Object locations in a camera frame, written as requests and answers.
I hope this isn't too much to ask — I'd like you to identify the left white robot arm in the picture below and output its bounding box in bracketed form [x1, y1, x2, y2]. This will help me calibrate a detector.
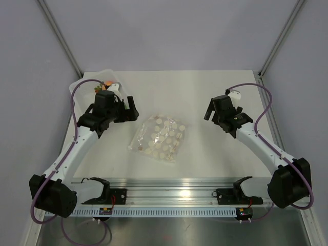
[29, 90, 139, 218]

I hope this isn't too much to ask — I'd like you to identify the strawberry toy with leaves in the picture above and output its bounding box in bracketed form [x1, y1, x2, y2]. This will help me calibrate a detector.
[94, 83, 106, 94]

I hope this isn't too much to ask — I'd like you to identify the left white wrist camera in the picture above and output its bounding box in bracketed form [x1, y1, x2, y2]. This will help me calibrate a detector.
[108, 83, 121, 91]

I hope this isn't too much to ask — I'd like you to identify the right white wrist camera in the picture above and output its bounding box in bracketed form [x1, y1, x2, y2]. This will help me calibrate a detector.
[225, 89, 241, 101]

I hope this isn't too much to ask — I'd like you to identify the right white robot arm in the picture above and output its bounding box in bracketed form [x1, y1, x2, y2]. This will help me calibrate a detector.
[204, 95, 312, 209]

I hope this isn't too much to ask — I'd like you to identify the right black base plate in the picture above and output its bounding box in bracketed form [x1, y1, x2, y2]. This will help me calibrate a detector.
[212, 188, 263, 206]

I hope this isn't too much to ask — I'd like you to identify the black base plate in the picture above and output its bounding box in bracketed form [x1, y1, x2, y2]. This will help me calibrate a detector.
[212, 188, 263, 206]
[82, 188, 127, 205]

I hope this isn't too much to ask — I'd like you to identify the right aluminium frame post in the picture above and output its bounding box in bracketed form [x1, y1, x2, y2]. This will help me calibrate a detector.
[258, 0, 308, 79]

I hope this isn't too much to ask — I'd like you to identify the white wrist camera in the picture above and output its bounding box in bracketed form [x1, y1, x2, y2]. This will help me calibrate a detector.
[108, 83, 121, 91]
[225, 89, 241, 101]

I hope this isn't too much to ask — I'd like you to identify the white slotted cable duct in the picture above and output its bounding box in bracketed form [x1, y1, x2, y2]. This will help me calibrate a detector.
[71, 207, 237, 217]

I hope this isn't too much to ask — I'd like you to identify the left aluminium frame post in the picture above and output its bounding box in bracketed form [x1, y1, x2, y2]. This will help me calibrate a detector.
[36, 0, 84, 78]

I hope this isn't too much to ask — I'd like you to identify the clear polka dot zip bag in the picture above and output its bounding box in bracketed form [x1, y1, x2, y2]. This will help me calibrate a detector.
[128, 114, 189, 162]

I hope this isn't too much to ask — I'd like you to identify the aluminium mounting rail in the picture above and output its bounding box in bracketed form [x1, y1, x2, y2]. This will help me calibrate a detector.
[70, 178, 272, 206]

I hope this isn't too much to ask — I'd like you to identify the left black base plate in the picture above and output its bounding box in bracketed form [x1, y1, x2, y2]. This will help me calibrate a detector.
[82, 188, 127, 205]

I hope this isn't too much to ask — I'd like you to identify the aluminium frame post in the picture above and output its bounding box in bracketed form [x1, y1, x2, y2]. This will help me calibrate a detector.
[258, 0, 308, 79]
[36, 0, 84, 78]

